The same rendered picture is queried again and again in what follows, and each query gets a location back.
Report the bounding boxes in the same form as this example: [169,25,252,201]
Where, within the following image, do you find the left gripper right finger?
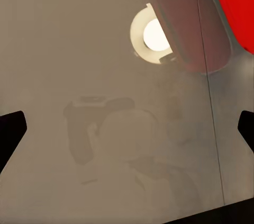
[238,110,254,152]

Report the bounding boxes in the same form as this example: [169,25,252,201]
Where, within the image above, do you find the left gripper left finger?
[0,111,27,173]

